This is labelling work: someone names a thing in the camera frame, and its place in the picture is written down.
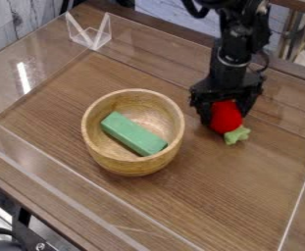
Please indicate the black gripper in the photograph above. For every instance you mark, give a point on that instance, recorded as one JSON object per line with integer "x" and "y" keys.
{"x": 229, "y": 87}

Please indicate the red felt strawberry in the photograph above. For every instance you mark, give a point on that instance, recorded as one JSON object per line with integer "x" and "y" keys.
{"x": 226, "y": 122}

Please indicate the wooden bowl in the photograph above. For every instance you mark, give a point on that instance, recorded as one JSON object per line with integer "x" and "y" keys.
{"x": 151, "y": 110}

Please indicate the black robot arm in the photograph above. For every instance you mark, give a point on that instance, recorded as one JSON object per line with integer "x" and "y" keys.
{"x": 238, "y": 60}

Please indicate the green rectangular block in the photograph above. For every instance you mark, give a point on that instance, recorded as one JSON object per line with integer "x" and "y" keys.
{"x": 142, "y": 141}

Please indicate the wooden table leg background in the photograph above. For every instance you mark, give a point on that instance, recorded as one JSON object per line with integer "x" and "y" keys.
{"x": 292, "y": 41}

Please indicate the clear acrylic corner bracket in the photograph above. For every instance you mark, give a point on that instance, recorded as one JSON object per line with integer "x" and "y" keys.
{"x": 88, "y": 37}

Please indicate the black table frame bracket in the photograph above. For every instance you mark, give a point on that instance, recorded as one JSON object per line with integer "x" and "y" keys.
{"x": 31, "y": 240}

